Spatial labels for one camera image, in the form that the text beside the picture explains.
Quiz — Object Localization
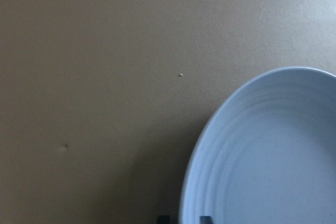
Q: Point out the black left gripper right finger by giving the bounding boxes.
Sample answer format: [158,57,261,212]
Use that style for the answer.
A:
[199,216,213,224]

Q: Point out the blue plate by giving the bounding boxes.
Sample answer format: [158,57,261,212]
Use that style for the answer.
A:
[178,67,335,223]

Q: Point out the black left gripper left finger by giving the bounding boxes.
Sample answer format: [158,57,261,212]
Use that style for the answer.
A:
[156,215,170,224]

